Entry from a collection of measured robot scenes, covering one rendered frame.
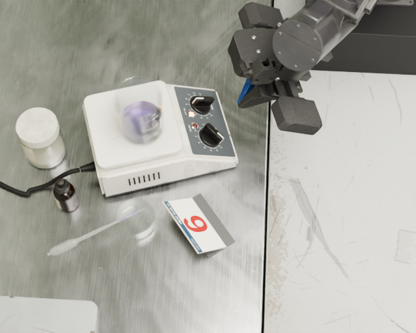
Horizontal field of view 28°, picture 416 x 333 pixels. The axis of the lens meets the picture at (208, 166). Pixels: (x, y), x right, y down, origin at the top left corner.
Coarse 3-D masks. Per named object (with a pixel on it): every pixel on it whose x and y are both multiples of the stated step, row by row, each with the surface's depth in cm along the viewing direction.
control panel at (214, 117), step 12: (180, 96) 120; (192, 96) 121; (216, 96) 123; (180, 108) 118; (192, 108) 119; (216, 108) 122; (192, 120) 118; (204, 120) 119; (216, 120) 121; (192, 132) 117; (192, 144) 116; (204, 144) 117; (228, 144) 119; (228, 156) 118
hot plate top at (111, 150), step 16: (96, 96) 117; (112, 96) 117; (96, 112) 115; (112, 112) 115; (96, 128) 114; (112, 128) 114; (176, 128) 114; (96, 144) 113; (112, 144) 113; (128, 144) 113; (160, 144) 113; (176, 144) 113; (96, 160) 112; (112, 160) 112; (128, 160) 112; (144, 160) 112
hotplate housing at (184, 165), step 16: (176, 112) 118; (160, 160) 114; (176, 160) 114; (192, 160) 115; (208, 160) 116; (224, 160) 118; (112, 176) 113; (128, 176) 114; (144, 176) 115; (160, 176) 116; (176, 176) 118; (192, 176) 120; (112, 192) 117
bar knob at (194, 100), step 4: (196, 96) 119; (200, 96) 119; (204, 96) 119; (208, 96) 120; (212, 96) 120; (192, 100) 120; (196, 100) 118; (200, 100) 119; (204, 100) 119; (208, 100) 119; (212, 100) 120; (192, 104) 119; (196, 104) 119; (200, 104) 119; (204, 104) 120; (208, 104) 120; (196, 108) 119; (200, 108) 120; (204, 108) 120; (208, 108) 120; (200, 112) 119; (204, 112) 120
